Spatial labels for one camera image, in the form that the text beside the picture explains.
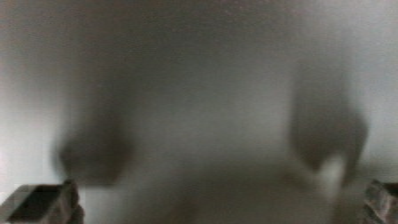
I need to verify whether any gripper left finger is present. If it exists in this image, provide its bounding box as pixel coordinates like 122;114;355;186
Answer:
0;180;85;224

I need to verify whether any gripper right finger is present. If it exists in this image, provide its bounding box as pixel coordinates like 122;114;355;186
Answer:
360;180;398;224

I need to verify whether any white cabinet body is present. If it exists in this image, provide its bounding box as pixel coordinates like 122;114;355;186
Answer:
0;0;398;224

